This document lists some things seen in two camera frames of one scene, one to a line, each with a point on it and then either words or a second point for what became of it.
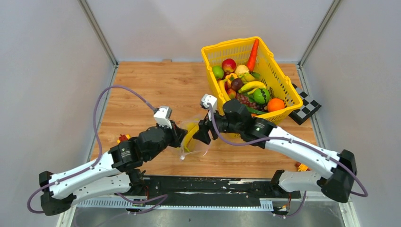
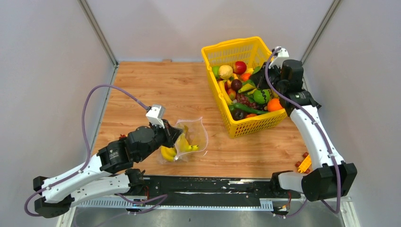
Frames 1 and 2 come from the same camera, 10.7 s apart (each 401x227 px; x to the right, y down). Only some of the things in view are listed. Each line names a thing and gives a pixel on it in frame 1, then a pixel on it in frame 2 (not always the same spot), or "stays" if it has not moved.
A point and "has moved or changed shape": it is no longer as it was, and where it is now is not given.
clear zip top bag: [189, 144] has moved or changed shape
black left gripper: [177, 133] stays
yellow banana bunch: [192, 128] -> [183, 144]
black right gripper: [202, 134] -> [258, 78]
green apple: [218, 72] stays
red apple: [229, 65] -> [240, 67]
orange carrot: [252, 56] -> [245, 76]
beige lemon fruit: [240, 69] -> [225, 71]
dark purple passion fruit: [236, 84] stays
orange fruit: [274, 104] stays
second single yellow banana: [254, 84] stays
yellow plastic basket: [268, 67] stays
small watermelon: [261, 96] stays
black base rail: [211, 190] stays
